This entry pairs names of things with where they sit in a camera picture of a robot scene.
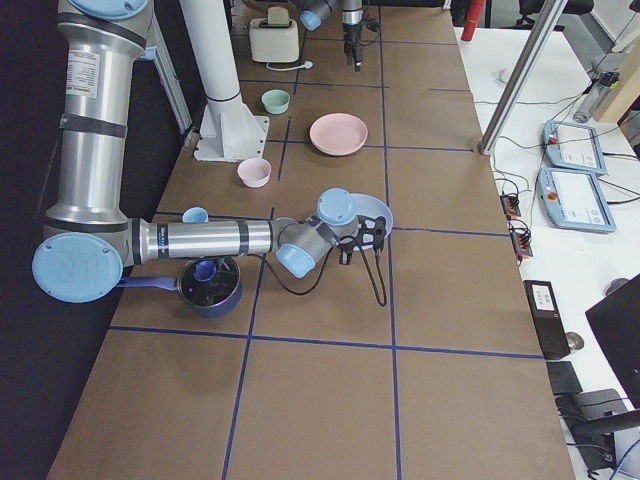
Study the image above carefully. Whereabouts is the near teach pendant tablet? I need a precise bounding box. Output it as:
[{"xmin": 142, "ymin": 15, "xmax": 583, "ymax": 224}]
[{"xmin": 537, "ymin": 167, "xmax": 616, "ymax": 233}]

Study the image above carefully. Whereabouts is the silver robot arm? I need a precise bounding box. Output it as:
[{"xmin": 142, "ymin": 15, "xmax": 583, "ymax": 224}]
[
  {"xmin": 290, "ymin": 0, "xmax": 364, "ymax": 72},
  {"xmin": 31, "ymin": 1, "xmax": 392, "ymax": 306}
]

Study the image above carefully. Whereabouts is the aluminium frame post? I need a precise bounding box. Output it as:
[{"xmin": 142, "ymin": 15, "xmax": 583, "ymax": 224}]
[{"xmin": 478, "ymin": 0, "xmax": 568, "ymax": 155}]

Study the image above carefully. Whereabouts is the pink bowl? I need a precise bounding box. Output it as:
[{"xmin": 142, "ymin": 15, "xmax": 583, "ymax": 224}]
[{"xmin": 237, "ymin": 158, "xmax": 272, "ymax": 188}]

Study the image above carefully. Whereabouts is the bread slice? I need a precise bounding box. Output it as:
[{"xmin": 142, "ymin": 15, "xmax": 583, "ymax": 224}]
[{"xmin": 267, "ymin": 6, "xmax": 290, "ymax": 28}]

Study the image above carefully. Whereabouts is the blue plate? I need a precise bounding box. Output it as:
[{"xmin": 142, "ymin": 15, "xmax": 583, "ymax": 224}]
[{"xmin": 351, "ymin": 193, "xmax": 394, "ymax": 239}]

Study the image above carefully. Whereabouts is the far teach pendant tablet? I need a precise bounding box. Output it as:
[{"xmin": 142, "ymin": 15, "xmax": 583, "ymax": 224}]
[{"xmin": 542, "ymin": 120, "xmax": 607, "ymax": 176}]

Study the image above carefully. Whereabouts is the black monitor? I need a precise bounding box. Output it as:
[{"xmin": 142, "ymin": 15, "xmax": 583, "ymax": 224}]
[{"xmin": 586, "ymin": 281, "xmax": 639, "ymax": 407}]

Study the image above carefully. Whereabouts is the teach pendant tablet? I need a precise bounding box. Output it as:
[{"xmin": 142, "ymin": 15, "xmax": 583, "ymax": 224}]
[
  {"xmin": 542, "ymin": 120, "xmax": 607, "ymax": 176},
  {"xmin": 537, "ymin": 167, "xmax": 616, "ymax": 233}
]

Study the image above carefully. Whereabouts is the orange connector block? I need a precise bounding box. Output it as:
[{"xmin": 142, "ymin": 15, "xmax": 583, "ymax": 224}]
[
  {"xmin": 500, "ymin": 193, "xmax": 521, "ymax": 218},
  {"xmin": 509, "ymin": 226, "xmax": 533, "ymax": 261}
]

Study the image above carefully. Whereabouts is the black box with label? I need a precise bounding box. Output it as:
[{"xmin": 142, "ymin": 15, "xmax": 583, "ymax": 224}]
[{"xmin": 523, "ymin": 280, "xmax": 570, "ymax": 360}]

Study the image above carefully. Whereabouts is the purple cup in saucepan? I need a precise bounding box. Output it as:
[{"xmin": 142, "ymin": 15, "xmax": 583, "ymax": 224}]
[{"xmin": 193, "ymin": 259, "xmax": 217, "ymax": 283}]

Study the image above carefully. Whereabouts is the green bowl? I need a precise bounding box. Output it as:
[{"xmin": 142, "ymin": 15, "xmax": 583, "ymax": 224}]
[{"xmin": 261, "ymin": 89, "xmax": 290, "ymax": 115}]

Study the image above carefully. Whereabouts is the white camera pole mount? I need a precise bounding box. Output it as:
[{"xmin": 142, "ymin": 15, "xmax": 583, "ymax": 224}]
[{"xmin": 180, "ymin": 0, "xmax": 270, "ymax": 162}]

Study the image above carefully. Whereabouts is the red cylinder bottle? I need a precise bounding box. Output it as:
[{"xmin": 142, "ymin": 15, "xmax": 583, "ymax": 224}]
[{"xmin": 461, "ymin": 0, "xmax": 486, "ymax": 42}]

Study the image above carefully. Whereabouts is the dark blue saucepan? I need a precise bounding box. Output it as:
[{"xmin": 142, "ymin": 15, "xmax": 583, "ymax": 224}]
[{"xmin": 116, "ymin": 257, "xmax": 243, "ymax": 318}]

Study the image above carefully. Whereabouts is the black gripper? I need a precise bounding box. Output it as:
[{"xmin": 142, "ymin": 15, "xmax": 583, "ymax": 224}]
[
  {"xmin": 342, "ymin": 22, "xmax": 363, "ymax": 72},
  {"xmin": 338, "ymin": 215, "xmax": 387, "ymax": 265}
]

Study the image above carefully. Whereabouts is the white power plug cable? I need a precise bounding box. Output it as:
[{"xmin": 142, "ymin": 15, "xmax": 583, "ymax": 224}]
[{"xmin": 265, "ymin": 59, "xmax": 316, "ymax": 72}]

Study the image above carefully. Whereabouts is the cream toaster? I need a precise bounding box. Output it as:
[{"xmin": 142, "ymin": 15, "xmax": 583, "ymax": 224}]
[{"xmin": 249, "ymin": 18, "xmax": 300, "ymax": 63}]

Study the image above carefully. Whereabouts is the light blue cup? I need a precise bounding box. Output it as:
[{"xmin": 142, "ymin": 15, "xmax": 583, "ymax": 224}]
[{"xmin": 182, "ymin": 206, "xmax": 209, "ymax": 223}]

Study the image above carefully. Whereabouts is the pink plate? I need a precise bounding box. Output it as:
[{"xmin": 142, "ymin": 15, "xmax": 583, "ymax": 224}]
[{"xmin": 309, "ymin": 113, "xmax": 368, "ymax": 156}]

